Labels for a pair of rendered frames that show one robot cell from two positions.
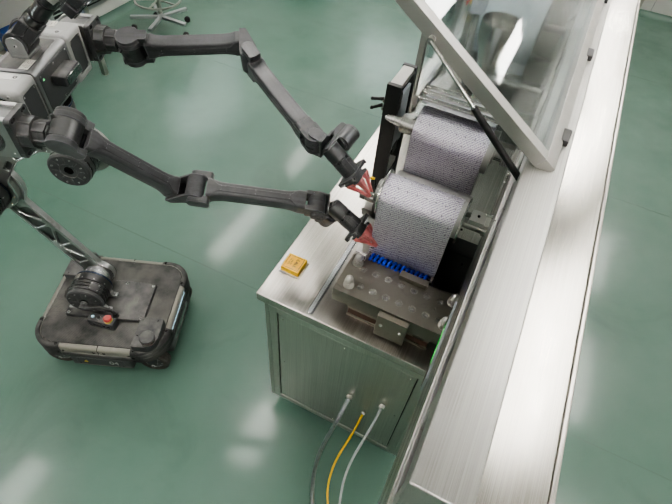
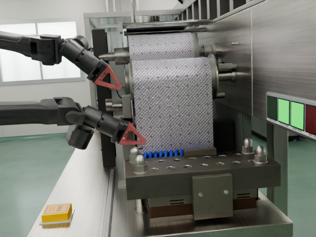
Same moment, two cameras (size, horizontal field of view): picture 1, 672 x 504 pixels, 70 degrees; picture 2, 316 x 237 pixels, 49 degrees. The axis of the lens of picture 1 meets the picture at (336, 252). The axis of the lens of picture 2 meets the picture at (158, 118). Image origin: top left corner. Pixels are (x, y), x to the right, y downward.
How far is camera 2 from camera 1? 1.02 m
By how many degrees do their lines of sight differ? 46
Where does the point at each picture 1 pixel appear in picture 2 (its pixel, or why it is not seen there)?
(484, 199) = not seen: hidden behind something
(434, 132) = (147, 41)
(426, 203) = (177, 62)
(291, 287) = (66, 229)
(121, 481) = not seen: outside the picture
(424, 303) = (225, 159)
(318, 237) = (71, 193)
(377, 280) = (166, 162)
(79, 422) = not seen: outside the picture
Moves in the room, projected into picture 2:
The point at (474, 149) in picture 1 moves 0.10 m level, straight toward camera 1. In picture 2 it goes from (184, 42) to (191, 40)
